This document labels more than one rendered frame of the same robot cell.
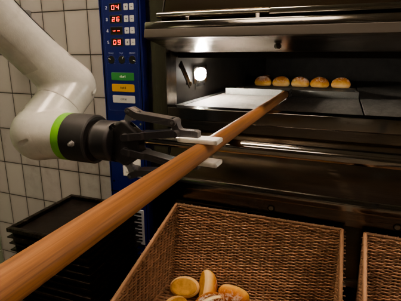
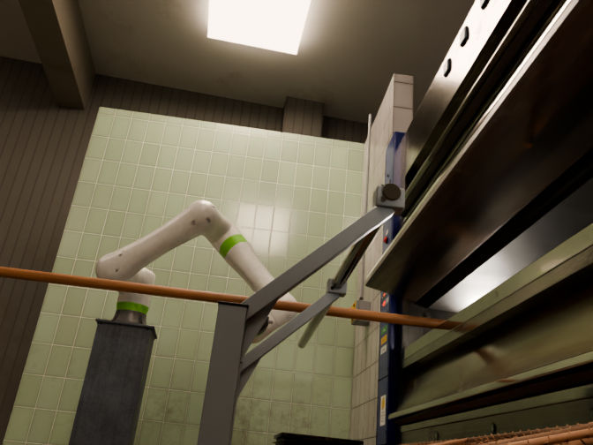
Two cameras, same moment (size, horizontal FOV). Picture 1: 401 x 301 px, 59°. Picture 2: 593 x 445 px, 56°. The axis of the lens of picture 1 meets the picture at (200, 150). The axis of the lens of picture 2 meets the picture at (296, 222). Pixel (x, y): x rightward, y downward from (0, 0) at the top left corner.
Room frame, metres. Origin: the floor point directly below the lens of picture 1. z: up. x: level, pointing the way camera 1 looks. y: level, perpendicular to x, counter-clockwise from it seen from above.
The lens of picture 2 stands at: (-0.03, -1.50, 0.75)
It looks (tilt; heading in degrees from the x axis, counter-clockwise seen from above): 24 degrees up; 65
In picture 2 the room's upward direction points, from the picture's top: 6 degrees clockwise
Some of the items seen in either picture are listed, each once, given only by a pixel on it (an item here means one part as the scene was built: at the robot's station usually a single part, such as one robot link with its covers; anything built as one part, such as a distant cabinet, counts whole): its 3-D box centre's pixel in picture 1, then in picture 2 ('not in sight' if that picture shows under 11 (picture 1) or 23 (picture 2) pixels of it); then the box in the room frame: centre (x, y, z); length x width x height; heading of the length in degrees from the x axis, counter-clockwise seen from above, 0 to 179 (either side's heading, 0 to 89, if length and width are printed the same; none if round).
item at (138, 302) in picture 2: not in sight; (134, 290); (0.34, 0.76, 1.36); 0.16 x 0.13 x 0.19; 43
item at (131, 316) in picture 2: not in sight; (131, 323); (0.37, 0.82, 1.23); 0.26 x 0.15 x 0.06; 72
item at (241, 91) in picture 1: (293, 89); not in sight; (1.68, -0.43, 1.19); 0.55 x 0.36 x 0.03; 69
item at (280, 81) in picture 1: (281, 80); not in sight; (2.06, -0.46, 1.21); 0.10 x 0.07 x 0.05; 65
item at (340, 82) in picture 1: (341, 82); not in sight; (1.94, -0.75, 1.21); 0.10 x 0.07 x 0.05; 64
